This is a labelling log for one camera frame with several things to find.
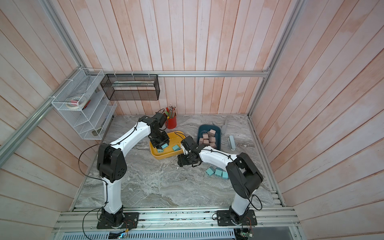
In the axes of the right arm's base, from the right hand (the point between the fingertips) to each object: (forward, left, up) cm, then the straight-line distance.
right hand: (182, 160), depth 90 cm
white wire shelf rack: (+9, +48, +26) cm, 55 cm away
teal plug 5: (-8, -26, -2) cm, 27 cm away
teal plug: (+10, +5, -1) cm, 11 cm away
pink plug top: (+17, -19, -1) cm, 26 cm away
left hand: (+6, +9, +7) cm, 13 cm away
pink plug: (+16, -15, -2) cm, 22 cm away
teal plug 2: (+5, +11, +9) cm, 15 cm away
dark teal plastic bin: (+26, -14, 0) cm, 30 cm away
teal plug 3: (+8, +16, -2) cm, 18 cm away
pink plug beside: (+22, -19, 0) cm, 29 cm away
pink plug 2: (+15, -12, +1) cm, 19 cm away
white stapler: (+15, -33, -2) cm, 37 cm away
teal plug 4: (-5, -22, -3) cm, 23 cm away
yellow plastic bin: (+19, +6, -2) cm, 20 cm away
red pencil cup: (+27, +9, +6) cm, 29 cm away
